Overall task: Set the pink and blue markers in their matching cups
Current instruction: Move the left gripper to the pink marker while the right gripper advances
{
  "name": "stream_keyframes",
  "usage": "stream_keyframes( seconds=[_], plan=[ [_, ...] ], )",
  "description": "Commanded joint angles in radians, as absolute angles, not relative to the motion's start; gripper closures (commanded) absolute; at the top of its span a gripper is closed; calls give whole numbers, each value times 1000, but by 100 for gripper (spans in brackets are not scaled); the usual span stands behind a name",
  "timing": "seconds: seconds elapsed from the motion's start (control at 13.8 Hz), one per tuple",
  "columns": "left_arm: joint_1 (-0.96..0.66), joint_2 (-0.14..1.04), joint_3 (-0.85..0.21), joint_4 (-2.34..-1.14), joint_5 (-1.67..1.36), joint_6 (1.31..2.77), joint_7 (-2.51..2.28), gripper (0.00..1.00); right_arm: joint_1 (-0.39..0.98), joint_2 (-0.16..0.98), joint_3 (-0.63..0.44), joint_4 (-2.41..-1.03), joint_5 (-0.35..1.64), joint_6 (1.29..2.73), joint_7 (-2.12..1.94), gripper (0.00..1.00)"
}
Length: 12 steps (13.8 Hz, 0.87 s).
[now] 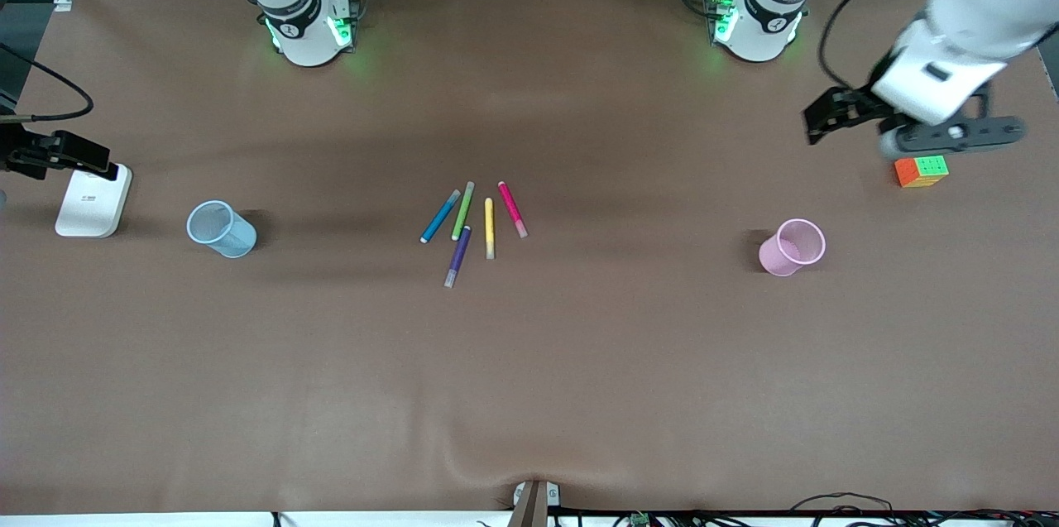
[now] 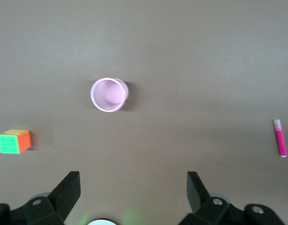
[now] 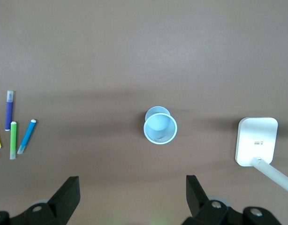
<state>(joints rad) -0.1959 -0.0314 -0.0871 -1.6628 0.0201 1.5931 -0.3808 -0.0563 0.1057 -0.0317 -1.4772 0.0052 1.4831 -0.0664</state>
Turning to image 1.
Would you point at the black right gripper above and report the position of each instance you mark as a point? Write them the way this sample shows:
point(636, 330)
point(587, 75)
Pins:
point(25, 156)

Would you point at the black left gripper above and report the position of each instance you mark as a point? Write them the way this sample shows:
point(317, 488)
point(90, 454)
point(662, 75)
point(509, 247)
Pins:
point(860, 105)

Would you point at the pink marker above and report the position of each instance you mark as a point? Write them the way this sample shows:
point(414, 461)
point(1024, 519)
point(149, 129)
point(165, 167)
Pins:
point(512, 209)

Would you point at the blue marker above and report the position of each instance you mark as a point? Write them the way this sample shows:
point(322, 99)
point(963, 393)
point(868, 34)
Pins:
point(439, 217)

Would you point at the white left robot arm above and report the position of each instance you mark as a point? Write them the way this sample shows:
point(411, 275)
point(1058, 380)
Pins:
point(976, 6)

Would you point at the colourful puzzle cube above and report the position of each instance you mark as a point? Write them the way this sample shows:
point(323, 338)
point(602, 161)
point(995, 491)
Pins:
point(918, 173)

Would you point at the blue mesh cup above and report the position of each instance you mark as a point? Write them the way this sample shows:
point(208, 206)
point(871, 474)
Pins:
point(227, 237)

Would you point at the pink mesh cup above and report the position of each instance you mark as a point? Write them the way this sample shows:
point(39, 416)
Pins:
point(782, 258)

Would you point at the green marker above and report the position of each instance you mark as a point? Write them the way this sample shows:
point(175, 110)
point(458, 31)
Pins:
point(462, 212)

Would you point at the yellow marker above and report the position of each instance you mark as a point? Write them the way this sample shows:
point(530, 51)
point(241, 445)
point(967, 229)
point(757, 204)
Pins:
point(490, 227)

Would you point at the purple marker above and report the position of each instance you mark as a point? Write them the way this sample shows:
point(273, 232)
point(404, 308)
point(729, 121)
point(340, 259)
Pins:
point(457, 256)

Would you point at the metal table edge bracket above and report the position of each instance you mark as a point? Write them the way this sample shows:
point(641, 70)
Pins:
point(536, 502)

